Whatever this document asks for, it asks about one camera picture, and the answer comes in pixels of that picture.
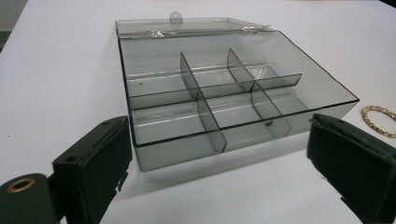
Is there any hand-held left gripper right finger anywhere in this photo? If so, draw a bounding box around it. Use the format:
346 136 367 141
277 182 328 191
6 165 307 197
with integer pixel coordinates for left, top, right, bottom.
305 113 396 224

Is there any gold chain bracelet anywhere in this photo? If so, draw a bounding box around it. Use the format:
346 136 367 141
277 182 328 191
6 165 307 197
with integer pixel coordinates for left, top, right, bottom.
361 105 396 139

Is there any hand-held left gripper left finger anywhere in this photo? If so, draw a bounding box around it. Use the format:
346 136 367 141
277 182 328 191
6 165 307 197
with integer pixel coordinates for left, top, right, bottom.
51 115 134 224

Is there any clear compartment box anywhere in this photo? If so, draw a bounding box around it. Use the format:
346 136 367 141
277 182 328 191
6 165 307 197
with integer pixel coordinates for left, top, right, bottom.
115 11 361 173

